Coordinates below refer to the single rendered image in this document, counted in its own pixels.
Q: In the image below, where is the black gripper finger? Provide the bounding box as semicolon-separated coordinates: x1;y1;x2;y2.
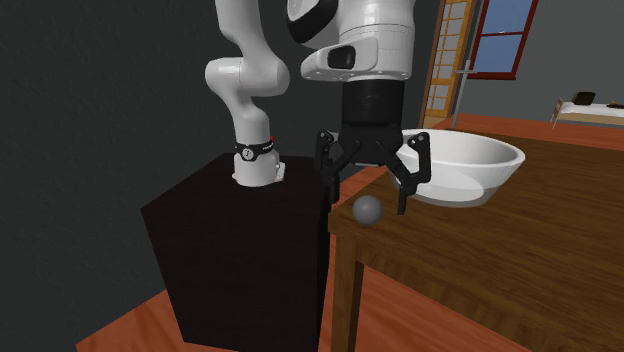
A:
313;129;362;206
373;130;433;216

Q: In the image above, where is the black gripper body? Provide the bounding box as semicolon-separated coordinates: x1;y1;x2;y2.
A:
340;79;406;166

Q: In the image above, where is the white bowl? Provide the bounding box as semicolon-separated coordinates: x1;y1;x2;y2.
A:
387;128;527;209

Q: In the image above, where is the grey ball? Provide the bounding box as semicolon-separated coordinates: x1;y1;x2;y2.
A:
352;195;385;227

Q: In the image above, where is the wooden lattice door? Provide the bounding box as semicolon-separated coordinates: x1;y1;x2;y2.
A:
418;0;477;129

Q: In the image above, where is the brown wooden table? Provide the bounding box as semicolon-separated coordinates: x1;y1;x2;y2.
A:
327;130;624;352

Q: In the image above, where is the dark robot stand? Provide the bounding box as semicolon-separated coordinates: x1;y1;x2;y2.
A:
140;152;342;352

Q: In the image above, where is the red framed window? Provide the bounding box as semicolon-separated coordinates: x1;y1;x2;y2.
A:
466;0;540;81

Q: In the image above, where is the wooden bed with white mattress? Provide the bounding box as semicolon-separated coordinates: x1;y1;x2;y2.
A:
550;90;624;131

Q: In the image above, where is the grey upright post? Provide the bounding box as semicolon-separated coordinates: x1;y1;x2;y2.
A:
450;59;482;130

